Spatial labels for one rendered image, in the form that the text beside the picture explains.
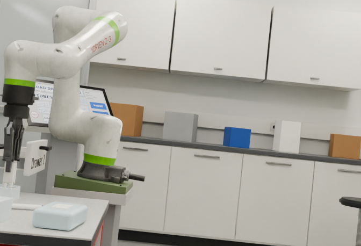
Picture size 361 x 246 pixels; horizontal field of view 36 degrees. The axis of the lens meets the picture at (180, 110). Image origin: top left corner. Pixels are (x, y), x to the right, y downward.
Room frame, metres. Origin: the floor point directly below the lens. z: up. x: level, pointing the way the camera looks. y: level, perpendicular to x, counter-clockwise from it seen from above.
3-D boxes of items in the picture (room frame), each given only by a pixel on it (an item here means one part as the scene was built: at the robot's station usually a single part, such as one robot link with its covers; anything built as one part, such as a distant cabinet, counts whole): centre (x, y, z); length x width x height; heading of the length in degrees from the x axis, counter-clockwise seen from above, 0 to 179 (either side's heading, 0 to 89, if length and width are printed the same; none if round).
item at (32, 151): (1.94, 0.48, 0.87); 0.29 x 0.02 x 0.11; 4
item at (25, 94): (1.69, 0.49, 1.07); 0.12 x 0.09 x 0.06; 90
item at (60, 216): (1.36, 0.26, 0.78); 0.15 x 0.10 x 0.04; 175
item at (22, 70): (1.69, 0.49, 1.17); 0.13 x 0.11 x 0.14; 78
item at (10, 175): (1.68, 0.49, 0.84); 0.03 x 0.01 x 0.07; 90
